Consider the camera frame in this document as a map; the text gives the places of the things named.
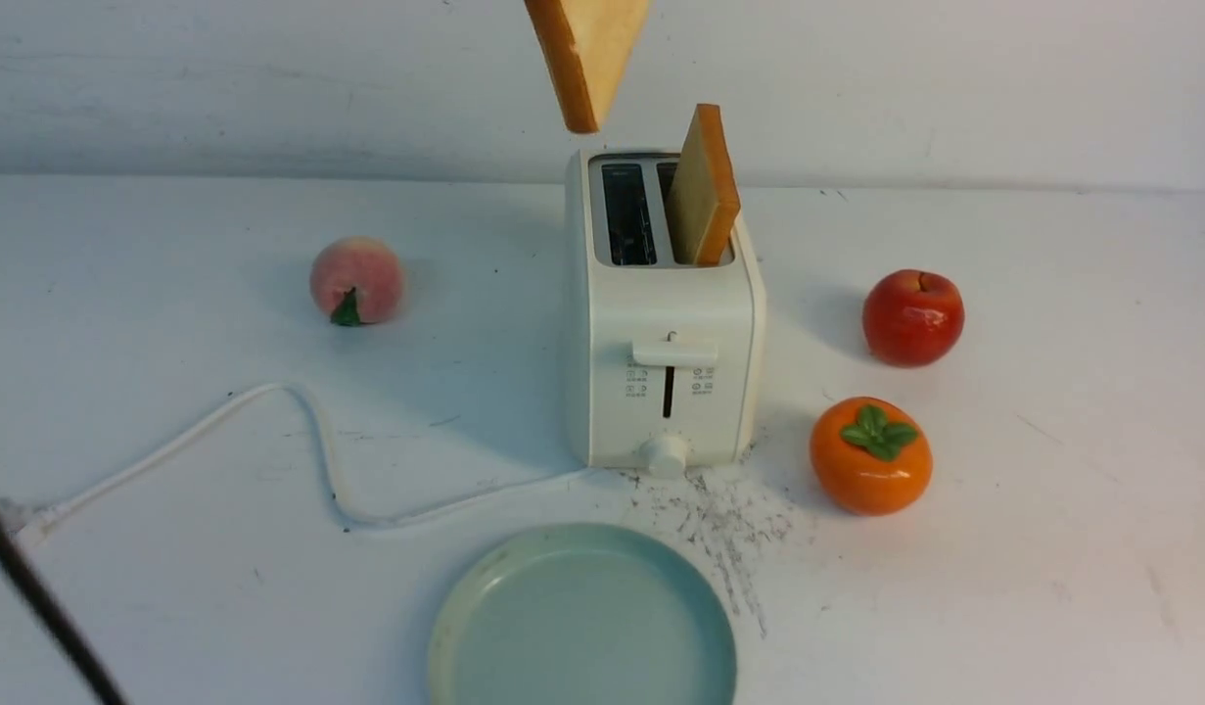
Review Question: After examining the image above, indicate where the red toy apple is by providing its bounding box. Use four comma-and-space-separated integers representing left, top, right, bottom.
862, 269, 966, 368

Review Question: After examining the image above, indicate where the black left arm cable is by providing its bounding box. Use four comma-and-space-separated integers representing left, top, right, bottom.
0, 475, 129, 705

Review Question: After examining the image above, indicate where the toast slice from slot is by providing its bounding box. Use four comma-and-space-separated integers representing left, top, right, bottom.
665, 104, 741, 268
525, 1, 651, 135

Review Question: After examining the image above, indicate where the white two-slot toaster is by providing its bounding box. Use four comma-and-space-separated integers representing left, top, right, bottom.
559, 149, 768, 478

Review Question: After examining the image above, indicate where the orange toy persimmon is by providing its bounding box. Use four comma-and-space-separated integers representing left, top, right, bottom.
809, 396, 934, 517

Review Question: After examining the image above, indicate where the white toaster power cord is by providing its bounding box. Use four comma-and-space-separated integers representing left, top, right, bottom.
0, 382, 603, 550

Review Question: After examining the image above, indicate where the light green round plate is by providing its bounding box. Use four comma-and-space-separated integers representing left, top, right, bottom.
427, 523, 739, 704

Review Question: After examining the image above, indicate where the pink toy peach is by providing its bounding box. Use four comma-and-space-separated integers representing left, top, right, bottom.
308, 237, 406, 327

